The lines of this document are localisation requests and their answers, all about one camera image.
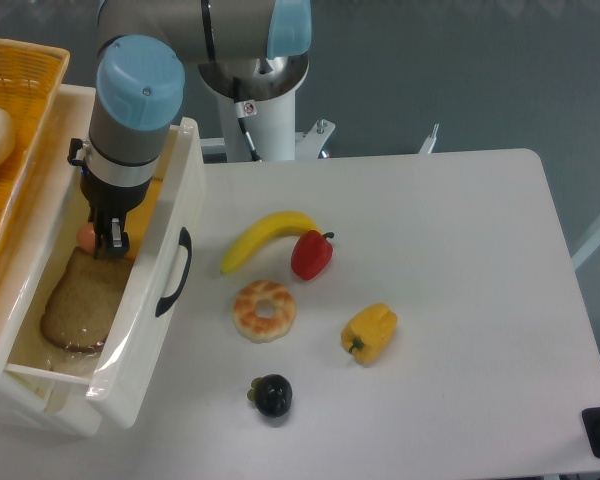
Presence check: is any brown egg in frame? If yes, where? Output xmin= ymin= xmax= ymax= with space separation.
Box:
xmin=76 ymin=222 xmax=97 ymax=255

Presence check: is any red bell pepper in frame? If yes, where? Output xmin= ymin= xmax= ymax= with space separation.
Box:
xmin=290 ymin=230 xmax=334 ymax=281

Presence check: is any black drawer handle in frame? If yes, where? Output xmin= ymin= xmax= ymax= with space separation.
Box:
xmin=155 ymin=227 xmax=193 ymax=318

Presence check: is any white open drawer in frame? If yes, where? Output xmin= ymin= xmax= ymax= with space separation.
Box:
xmin=4 ymin=112 xmax=206 ymax=431

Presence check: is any glazed bagel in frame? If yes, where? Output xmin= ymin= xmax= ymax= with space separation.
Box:
xmin=232 ymin=280 xmax=296 ymax=343

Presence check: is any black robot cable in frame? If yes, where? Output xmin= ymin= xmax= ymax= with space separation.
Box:
xmin=232 ymin=77 xmax=262 ymax=163

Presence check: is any white drawer cabinet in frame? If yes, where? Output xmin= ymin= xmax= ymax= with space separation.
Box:
xmin=0 ymin=85 xmax=101 ymax=436

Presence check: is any yellow bell pepper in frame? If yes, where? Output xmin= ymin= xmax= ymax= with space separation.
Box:
xmin=341 ymin=303 xmax=398 ymax=365

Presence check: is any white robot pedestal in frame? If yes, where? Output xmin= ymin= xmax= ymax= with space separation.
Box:
xmin=198 ymin=53 xmax=309 ymax=163

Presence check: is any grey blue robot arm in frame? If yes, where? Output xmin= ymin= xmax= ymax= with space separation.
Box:
xmin=68 ymin=1 xmax=312 ymax=259

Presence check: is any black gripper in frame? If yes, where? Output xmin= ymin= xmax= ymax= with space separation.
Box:
xmin=67 ymin=138 xmax=150 ymax=259

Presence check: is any yellow wicker basket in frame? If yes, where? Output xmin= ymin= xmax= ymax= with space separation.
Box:
xmin=0 ymin=38 xmax=70 ymax=252

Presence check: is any yellow banana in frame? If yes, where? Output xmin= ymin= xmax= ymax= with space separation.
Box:
xmin=220 ymin=210 xmax=322 ymax=275

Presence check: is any brown bread slice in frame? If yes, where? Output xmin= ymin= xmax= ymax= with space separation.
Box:
xmin=40 ymin=247 xmax=133 ymax=354

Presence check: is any dark purple mangosteen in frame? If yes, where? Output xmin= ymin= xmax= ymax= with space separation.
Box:
xmin=247 ymin=374 xmax=293 ymax=418

